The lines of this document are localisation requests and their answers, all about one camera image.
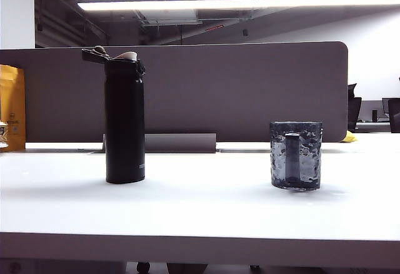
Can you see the background white desk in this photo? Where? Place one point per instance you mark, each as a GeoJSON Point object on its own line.
{"type": "Point", "coordinates": [373, 126]}

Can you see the long grey desk divider panel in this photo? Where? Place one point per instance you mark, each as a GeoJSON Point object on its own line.
{"type": "Point", "coordinates": [218, 92]}

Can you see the black background monitor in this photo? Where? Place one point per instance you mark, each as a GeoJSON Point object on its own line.
{"type": "Point", "coordinates": [393, 114]}

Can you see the long ceiling light strip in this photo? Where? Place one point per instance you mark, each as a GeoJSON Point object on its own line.
{"type": "Point", "coordinates": [237, 3]}

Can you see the black thermos with flip lid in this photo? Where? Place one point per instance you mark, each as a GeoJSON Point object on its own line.
{"type": "Point", "coordinates": [125, 124]}

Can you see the dark textured glass mug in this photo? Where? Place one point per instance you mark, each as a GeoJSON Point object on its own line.
{"type": "Point", "coordinates": [297, 158]}

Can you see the orange paper bag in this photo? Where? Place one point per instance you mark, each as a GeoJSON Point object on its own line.
{"type": "Point", "coordinates": [12, 105]}

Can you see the black office chair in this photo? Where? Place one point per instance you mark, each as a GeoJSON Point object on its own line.
{"type": "Point", "coordinates": [353, 108]}

